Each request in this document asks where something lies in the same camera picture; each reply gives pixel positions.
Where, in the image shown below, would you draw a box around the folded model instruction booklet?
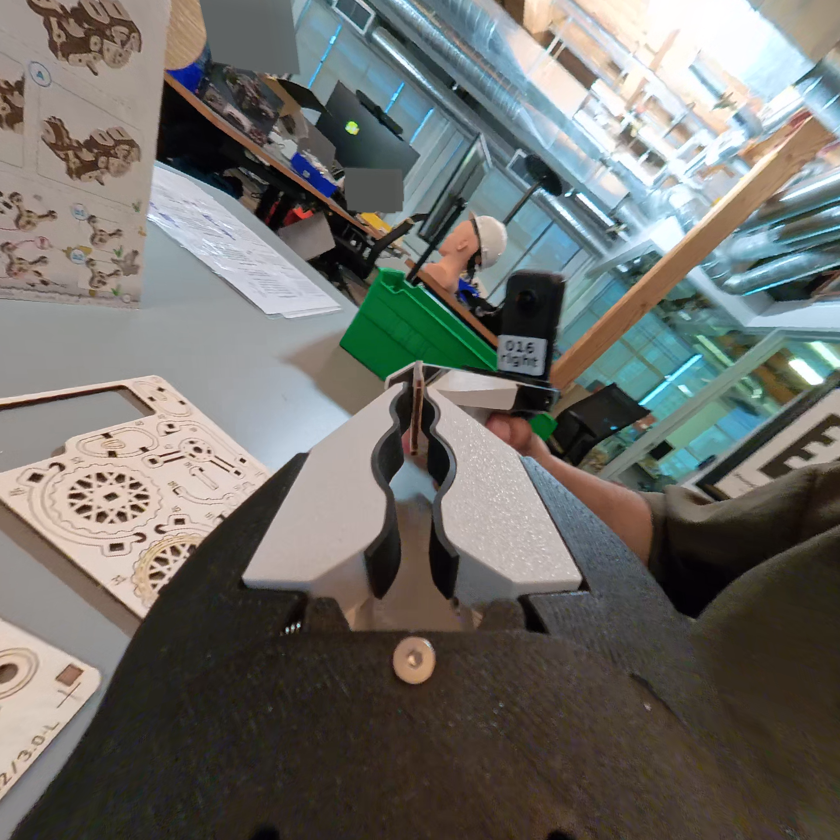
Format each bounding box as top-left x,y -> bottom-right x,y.
0,0 -> 173,309

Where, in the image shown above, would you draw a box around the silver ventilation duct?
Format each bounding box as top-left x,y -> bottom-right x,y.
367,0 -> 657,250

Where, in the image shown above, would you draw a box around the cut-out wooden puzzle sheet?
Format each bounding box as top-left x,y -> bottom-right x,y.
0,617 -> 102,788

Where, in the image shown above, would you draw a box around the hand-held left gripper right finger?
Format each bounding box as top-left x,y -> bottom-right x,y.
420,387 -> 585,624

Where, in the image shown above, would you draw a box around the wooden support post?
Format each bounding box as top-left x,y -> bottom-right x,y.
551,115 -> 834,391

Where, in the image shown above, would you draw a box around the printed paper sheets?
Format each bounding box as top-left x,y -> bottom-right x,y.
147,167 -> 342,320

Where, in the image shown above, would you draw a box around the mannequin head white helmet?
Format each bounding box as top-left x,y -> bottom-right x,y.
436,213 -> 509,296

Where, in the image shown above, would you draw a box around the green storage bin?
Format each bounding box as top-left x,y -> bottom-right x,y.
339,267 -> 500,383

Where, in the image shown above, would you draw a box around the black computer monitor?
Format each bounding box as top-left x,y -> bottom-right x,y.
325,80 -> 421,178

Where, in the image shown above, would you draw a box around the person's right forearm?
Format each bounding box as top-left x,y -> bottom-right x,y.
535,453 -> 654,565

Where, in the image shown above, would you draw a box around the person's right hand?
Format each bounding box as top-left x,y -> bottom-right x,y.
486,413 -> 551,460

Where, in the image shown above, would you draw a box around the grey desk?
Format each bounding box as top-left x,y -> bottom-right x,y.
0,161 -> 368,664

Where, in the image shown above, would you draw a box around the engraved wooden puzzle sheet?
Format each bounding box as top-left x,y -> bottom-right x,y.
408,361 -> 429,458

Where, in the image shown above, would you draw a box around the person's brown clothing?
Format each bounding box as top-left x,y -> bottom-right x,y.
643,462 -> 840,840

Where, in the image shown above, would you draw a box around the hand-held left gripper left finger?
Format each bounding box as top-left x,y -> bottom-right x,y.
243,382 -> 411,622

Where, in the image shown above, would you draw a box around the black floor lamp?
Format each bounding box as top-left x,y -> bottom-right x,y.
508,150 -> 565,227

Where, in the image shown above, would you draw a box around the wooden puzzle sheet with gears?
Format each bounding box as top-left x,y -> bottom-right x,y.
0,375 -> 273,619

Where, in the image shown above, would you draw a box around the large framed marker poster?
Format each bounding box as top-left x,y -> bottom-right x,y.
712,387 -> 840,503

